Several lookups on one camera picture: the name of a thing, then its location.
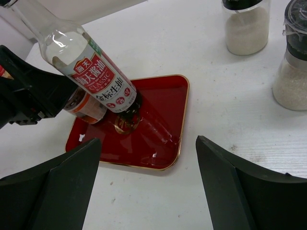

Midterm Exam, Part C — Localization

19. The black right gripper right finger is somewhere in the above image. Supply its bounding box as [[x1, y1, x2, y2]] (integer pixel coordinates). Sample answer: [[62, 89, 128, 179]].
[[196, 136, 307, 230]]

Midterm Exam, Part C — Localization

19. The red rectangular tray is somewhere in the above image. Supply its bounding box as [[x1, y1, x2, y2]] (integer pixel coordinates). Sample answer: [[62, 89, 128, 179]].
[[65, 74, 190, 171]]

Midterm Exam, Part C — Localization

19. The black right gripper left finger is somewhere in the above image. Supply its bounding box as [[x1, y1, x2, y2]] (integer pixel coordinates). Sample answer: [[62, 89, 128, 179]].
[[0, 138, 101, 230]]

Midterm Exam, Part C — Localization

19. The black top sugar shaker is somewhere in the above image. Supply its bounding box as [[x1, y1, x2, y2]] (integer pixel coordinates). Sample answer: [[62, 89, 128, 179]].
[[222, 0, 271, 56]]

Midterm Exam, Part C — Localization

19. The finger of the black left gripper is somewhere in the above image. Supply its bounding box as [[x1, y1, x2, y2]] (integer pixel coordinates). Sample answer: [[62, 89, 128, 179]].
[[0, 45, 77, 127]]

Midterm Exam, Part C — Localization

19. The small white lid jar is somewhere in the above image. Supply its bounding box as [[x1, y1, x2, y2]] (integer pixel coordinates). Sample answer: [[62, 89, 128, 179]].
[[63, 87, 107, 125]]

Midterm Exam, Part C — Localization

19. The soy sauce bottle black cap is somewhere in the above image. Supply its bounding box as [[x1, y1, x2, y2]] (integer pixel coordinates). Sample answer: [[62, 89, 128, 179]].
[[0, 0, 142, 116]]

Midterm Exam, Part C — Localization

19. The clear top salt grinder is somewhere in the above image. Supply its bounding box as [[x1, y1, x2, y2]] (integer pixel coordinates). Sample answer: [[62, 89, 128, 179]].
[[272, 0, 307, 112]]

